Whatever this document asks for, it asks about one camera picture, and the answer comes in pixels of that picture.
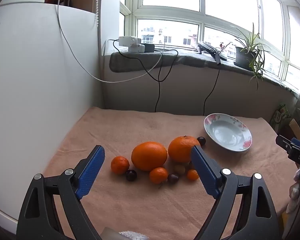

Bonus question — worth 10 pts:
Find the medium mandarin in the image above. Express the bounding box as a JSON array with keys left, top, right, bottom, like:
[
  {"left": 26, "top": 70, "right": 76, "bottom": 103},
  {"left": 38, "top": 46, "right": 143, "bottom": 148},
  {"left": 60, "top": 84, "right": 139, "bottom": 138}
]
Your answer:
[
  {"left": 111, "top": 156, "right": 130, "bottom": 175},
  {"left": 149, "top": 167, "right": 169, "bottom": 184}
]

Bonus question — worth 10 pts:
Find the grey flat device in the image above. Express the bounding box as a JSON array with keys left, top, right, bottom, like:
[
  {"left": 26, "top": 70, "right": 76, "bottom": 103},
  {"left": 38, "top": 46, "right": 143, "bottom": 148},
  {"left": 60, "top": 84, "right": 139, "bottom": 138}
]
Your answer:
[{"left": 197, "top": 41, "right": 228, "bottom": 62}]

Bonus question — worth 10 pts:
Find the black looped cable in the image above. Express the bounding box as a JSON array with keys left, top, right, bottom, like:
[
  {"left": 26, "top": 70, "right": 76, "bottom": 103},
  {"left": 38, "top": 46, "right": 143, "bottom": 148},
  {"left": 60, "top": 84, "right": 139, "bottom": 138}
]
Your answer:
[{"left": 112, "top": 39, "right": 179, "bottom": 112}]

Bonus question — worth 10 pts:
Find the green printed bag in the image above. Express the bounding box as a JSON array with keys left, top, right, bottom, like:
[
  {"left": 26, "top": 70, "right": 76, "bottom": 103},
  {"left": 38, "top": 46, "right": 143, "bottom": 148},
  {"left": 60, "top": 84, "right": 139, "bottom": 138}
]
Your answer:
[{"left": 271, "top": 105, "right": 290, "bottom": 130}]

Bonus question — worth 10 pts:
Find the white beaded blind cord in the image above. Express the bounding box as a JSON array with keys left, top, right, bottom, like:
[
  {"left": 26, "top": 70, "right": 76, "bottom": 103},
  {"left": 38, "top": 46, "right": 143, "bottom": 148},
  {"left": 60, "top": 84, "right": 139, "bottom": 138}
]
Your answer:
[{"left": 95, "top": 0, "right": 101, "bottom": 26}]

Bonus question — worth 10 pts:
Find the white cabinet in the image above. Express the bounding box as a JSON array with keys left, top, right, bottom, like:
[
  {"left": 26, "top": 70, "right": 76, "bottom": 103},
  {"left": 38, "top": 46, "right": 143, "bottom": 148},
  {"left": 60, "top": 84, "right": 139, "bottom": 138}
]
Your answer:
[{"left": 0, "top": 1, "right": 102, "bottom": 228}]

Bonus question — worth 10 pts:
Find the person's right hand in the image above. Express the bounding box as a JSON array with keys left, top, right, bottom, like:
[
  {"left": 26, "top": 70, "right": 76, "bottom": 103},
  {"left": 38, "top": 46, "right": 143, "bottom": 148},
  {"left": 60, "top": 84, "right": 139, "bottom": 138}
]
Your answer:
[{"left": 286, "top": 167, "right": 300, "bottom": 214}]

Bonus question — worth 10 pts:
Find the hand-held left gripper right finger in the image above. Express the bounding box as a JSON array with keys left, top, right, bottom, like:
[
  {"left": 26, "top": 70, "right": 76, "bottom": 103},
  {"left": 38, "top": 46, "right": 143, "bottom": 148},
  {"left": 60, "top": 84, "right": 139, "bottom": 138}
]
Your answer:
[{"left": 191, "top": 145, "right": 283, "bottom": 240}]

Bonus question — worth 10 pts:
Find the large oval orange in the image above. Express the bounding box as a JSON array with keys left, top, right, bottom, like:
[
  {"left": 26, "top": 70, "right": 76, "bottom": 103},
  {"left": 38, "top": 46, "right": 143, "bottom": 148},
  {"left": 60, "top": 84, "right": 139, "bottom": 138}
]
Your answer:
[{"left": 131, "top": 142, "right": 168, "bottom": 172}]

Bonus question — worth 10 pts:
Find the large round orange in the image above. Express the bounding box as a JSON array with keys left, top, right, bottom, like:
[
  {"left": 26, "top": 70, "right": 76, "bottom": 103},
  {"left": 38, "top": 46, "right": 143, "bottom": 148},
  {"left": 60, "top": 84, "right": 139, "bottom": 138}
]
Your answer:
[{"left": 168, "top": 135, "right": 201, "bottom": 163}]

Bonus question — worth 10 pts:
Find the tiny mandarin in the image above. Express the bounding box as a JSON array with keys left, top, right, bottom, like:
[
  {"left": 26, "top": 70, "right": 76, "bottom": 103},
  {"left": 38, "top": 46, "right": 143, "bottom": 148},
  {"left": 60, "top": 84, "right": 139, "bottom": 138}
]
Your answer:
[{"left": 187, "top": 169, "right": 199, "bottom": 181}]

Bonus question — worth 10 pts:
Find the white power adapter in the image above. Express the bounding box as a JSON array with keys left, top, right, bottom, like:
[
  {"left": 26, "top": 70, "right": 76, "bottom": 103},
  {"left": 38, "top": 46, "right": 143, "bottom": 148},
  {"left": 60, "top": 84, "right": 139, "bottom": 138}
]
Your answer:
[{"left": 119, "top": 36, "right": 144, "bottom": 53}]

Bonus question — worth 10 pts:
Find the pink blanket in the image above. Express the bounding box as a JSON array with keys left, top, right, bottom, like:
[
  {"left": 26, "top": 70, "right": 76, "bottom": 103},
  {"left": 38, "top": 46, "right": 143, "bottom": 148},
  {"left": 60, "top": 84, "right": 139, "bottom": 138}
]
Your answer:
[{"left": 41, "top": 106, "right": 300, "bottom": 240}]

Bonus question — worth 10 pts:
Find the white window frame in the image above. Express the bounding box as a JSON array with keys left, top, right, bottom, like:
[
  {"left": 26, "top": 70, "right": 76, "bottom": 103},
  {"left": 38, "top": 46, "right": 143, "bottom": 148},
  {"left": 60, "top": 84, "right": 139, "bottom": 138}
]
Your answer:
[{"left": 120, "top": 0, "right": 300, "bottom": 90}]

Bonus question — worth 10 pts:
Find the white floral plate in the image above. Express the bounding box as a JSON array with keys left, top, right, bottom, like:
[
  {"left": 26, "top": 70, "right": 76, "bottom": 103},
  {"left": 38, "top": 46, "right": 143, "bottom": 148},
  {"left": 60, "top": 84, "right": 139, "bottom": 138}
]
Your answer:
[{"left": 204, "top": 113, "right": 252, "bottom": 152}]

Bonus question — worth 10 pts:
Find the cardboard box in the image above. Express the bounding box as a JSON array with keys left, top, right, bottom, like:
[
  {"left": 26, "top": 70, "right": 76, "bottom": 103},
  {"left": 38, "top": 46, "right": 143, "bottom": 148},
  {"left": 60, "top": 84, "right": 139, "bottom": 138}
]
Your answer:
[{"left": 289, "top": 119, "right": 300, "bottom": 143}]

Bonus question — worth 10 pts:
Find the black cable with inline box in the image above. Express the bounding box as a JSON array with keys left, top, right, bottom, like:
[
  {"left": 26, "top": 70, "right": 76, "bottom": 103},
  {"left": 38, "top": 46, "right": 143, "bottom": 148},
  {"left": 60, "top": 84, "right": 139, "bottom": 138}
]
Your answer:
[{"left": 204, "top": 50, "right": 222, "bottom": 117}]

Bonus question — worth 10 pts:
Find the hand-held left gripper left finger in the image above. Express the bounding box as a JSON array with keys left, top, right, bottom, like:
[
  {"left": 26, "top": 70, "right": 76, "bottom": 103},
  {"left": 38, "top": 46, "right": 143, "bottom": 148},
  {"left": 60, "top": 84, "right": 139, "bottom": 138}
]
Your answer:
[{"left": 16, "top": 145, "right": 105, "bottom": 240}]

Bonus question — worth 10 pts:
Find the grey windowsill cloth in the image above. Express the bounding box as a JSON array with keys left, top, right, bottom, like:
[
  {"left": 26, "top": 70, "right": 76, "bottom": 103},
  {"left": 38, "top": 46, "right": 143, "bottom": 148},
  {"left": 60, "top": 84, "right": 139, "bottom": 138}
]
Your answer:
[{"left": 109, "top": 46, "right": 300, "bottom": 98}]

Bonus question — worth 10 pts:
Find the white cable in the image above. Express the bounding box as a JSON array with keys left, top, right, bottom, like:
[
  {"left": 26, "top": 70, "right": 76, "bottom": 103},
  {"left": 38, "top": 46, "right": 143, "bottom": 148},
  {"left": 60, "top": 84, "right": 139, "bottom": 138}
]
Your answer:
[{"left": 57, "top": 0, "right": 165, "bottom": 83}]

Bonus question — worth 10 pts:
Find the potted spider plant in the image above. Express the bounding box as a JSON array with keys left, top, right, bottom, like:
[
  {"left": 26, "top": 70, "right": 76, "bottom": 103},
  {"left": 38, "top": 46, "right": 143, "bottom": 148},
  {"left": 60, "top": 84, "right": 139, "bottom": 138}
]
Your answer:
[{"left": 230, "top": 22, "right": 272, "bottom": 90}]

